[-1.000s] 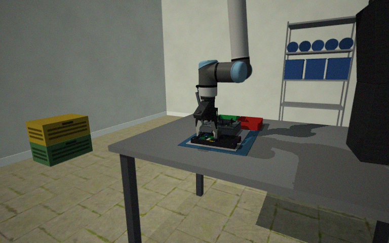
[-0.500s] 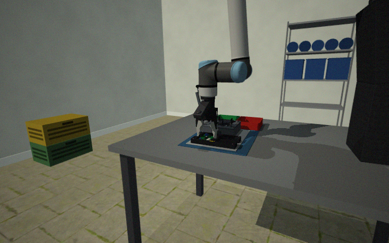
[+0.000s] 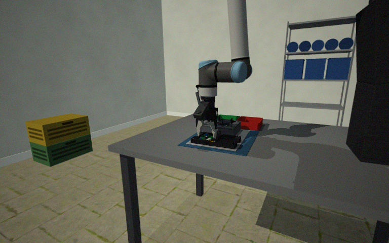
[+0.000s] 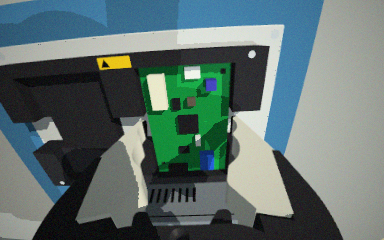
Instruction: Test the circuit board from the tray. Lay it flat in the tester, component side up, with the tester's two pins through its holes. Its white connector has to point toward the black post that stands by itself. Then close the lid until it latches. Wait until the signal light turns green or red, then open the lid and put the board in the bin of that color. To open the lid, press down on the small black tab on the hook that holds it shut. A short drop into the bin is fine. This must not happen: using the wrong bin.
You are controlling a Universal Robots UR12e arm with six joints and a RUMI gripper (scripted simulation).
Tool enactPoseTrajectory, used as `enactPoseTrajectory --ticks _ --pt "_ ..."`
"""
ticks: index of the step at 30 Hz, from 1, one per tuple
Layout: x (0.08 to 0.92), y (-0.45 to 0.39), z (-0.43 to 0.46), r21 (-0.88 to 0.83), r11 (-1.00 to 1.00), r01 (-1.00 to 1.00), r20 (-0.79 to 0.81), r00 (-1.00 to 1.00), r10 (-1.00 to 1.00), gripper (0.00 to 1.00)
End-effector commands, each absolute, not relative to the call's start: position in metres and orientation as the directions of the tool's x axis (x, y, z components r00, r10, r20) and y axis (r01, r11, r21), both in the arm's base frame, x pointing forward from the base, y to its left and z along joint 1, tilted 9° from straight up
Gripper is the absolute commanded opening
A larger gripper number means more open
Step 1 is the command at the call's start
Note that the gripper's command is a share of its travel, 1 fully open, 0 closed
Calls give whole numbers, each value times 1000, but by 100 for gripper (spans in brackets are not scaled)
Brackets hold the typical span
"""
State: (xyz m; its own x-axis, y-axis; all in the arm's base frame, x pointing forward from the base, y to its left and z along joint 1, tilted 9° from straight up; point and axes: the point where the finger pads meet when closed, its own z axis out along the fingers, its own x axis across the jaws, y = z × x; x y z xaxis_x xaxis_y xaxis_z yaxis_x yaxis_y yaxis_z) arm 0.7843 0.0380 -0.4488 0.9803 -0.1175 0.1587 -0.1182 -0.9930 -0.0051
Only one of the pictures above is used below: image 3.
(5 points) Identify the green bin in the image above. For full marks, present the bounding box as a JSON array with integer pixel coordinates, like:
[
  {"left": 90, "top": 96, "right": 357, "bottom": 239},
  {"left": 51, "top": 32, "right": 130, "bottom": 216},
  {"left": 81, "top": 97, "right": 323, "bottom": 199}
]
[{"left": 218, "top": 114, "right": 240, "bottom": 120}]

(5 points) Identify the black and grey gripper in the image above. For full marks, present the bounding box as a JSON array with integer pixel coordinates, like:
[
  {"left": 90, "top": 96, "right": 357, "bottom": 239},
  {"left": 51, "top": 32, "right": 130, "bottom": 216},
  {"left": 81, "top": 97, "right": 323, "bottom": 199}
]
[{"left": 196, "top": 96, "right": 218, "bottom": 139}]

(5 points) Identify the green circuit board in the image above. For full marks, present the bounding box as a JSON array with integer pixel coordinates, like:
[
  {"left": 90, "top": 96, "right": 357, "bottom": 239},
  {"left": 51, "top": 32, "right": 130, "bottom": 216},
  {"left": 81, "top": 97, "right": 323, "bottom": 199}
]
[{"left": 199, "top": 134, "right": 213, "bottom": 140}]

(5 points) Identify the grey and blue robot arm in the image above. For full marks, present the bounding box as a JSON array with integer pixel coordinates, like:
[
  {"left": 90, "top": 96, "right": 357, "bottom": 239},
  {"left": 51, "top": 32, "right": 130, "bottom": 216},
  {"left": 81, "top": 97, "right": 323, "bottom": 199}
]
[{"left": 193, "top": 0, "right": 252, "bottom": 119}]

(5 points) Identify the red bin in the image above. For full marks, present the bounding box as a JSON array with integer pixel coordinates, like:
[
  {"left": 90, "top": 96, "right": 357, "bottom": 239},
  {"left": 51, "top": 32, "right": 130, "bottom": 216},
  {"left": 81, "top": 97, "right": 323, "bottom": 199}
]
[{"left": 237, "top": 116, "right": 263, "bottom": 131}]

